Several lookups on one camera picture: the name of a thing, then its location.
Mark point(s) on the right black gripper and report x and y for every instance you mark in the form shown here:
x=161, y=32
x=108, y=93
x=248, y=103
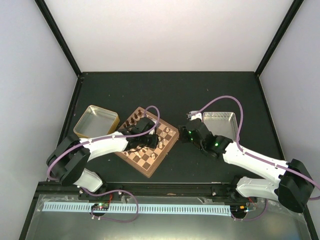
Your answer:
x=182, y=134

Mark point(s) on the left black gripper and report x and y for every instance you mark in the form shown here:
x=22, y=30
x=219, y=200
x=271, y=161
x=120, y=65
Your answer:
x=153, y=144

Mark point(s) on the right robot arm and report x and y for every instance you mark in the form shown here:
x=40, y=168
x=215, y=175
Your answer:
x=287, y=182

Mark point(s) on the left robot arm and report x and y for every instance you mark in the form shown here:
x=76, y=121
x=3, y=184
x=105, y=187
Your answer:
x=67, y=163

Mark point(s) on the wooden chess board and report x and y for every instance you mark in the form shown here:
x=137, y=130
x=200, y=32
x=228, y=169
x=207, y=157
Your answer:
x=146, y=165

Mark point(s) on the dark chess pieces group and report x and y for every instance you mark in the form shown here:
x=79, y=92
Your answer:
x=133, y=118

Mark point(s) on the small circuit board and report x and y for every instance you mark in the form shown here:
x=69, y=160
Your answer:
x=100, y=207

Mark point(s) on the gold metal tin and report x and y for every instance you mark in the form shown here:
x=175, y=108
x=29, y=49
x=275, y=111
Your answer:
x=95, y=122

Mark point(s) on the black front rail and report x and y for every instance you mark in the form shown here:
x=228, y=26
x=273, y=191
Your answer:
x=220, y=192

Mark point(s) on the light blue cable duct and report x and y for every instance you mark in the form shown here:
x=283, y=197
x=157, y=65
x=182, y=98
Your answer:
x=131, y=208

